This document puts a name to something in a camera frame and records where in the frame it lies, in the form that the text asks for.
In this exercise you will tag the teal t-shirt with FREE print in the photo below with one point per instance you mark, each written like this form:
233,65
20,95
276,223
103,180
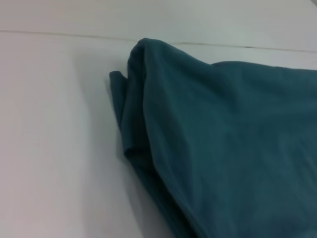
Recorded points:
223,148

